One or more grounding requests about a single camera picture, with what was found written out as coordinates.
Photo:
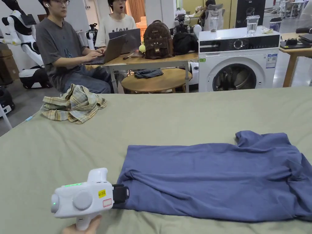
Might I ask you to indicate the person's left hand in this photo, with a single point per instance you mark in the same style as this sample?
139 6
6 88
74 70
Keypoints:
82 228

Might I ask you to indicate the bed with pale green sheet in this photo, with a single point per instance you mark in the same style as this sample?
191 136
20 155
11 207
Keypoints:
156 121

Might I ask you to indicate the wooden desk with laptops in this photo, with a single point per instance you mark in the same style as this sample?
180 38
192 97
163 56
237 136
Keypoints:
151 51

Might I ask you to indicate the plaid shirt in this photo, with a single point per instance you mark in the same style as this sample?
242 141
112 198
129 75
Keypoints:
73 104

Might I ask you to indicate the white washing machine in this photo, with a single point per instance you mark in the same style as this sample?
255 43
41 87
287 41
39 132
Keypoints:
237 61

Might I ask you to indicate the white humanoid robot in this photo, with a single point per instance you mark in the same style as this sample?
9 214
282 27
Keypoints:
22 31

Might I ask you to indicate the dark blue shirt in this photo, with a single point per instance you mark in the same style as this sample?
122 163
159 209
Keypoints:
214 175

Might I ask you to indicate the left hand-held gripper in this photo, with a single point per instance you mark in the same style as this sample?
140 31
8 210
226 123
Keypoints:
73 199

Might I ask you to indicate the white robot with black base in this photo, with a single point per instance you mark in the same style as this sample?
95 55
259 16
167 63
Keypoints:
34 78

